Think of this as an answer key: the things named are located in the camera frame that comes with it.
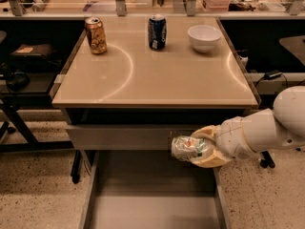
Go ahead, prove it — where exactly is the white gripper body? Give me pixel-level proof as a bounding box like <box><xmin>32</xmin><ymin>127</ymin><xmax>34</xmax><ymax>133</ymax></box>
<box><xmin>215</xmin><ymin>116</ymin><xmax>254</xmax><ymax>159</ymax></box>

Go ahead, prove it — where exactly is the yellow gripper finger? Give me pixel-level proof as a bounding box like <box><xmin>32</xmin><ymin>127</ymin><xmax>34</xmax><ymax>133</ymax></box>
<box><xmin>191</xmin><ymin>145</ymin><xmax>232</xmax><ymax>168</ymax></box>
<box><xmin>191</xmin><ymin>125</ymin><xmax>216</xmax><ymax>141</ymax></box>

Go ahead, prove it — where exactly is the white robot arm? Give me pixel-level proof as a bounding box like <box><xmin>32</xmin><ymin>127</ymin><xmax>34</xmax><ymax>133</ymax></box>
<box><xmin>191</xmin><ymin>86</ymin><xmax>305</xmax><ymax>168</ymax></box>

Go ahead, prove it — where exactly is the open bottom drawer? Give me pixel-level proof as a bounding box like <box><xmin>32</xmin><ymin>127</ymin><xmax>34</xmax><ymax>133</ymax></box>
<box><xmin>78</xmin><ymin>151</ymin><xmax>232</xmax><ymax>229</ymax></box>

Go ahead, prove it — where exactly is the beige drawer cabinet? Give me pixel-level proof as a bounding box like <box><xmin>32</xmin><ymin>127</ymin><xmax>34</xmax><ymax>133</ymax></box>
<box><xmin>51</xmin><ymin>15</ymin><xmax>262</xmax><ymax>157</ymax></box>

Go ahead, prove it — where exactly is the blue pepsi can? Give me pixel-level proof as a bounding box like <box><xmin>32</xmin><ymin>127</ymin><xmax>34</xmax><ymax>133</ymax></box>
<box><xmin>148</xmin><ymin>14</ymin><xmax>167</xmax><ymax>51</ymax></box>

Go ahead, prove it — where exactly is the grey middle drawer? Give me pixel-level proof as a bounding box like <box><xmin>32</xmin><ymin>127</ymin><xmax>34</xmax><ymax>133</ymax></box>
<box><xmin>66</xmin><ymin>124</ymin><xmax>200</xmax><ymax>151</ymax></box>

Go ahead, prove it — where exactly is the orange soda can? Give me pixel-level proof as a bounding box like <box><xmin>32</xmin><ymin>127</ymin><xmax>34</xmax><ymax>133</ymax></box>
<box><xmin>85</xmin><ymin>17</ymin><xmax>107</xmax><ymax>54</ymax></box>

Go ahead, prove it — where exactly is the black power adapter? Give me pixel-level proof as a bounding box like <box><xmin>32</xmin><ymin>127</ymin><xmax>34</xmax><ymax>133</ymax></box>
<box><xmin>264</xmin><ymin>70</ymin><xmax>282</xmax><ymax>80</ymax></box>

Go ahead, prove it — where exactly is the white ceramic bowl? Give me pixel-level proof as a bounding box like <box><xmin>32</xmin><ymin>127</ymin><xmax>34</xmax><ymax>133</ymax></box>
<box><xmin>188</xmin><ymin>25</ymin><xmax>222</xmax><ymax>52</ymax></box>

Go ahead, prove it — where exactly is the dark bag on shelf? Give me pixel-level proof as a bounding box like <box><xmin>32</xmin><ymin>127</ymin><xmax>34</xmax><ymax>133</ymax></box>
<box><xmin>9</xmin><ymin>44</ymin><xmax>62</xmax><ymax>73</ymax></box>

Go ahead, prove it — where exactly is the black side table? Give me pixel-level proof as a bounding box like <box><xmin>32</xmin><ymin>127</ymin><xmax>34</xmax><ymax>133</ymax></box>
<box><xmin>0</xmin><ymin>70</ymin><xmax>82</xmax><ymax>185</ymax></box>

